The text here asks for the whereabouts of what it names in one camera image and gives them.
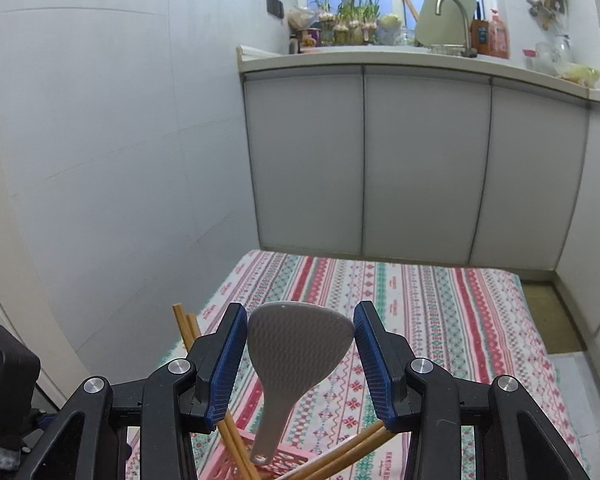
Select wooden chopstick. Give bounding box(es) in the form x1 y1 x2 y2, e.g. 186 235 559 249
172 302 260 479
186 313 264 480
306 428 396 480
280 420 384 480

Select white kitchen cabinets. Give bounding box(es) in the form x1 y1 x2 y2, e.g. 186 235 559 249
237 47 600 337

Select steel kitchen faucet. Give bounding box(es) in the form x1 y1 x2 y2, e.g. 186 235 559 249
433 0 479 60

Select patterned striped tablecloth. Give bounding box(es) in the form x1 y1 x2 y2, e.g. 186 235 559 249
197 250 586 479

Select pink perforated utensil holder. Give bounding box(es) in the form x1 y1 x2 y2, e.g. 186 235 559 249
194 429 316 480

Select potted green plants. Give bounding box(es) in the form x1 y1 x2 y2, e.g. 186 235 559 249
313 0 407 47

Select green cutting board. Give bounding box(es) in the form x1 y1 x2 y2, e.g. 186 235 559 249
415 0 477 47

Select pink soap bottle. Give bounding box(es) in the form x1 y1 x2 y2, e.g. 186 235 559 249
488 9 509 58

